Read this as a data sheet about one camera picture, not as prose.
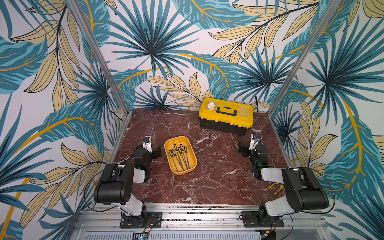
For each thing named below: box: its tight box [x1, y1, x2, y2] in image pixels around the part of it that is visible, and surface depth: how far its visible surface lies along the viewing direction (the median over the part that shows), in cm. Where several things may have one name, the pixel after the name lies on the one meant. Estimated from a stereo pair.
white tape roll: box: [207, 101, 215, 111], surface depth 97 cm
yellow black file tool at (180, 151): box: [178, 146, 187, 170], surface depth 99 cm
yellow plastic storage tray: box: [163, 135, 198, 176], surface depth 97 cm
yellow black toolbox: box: [198, 97, 254, 137], surface depth 100 cm
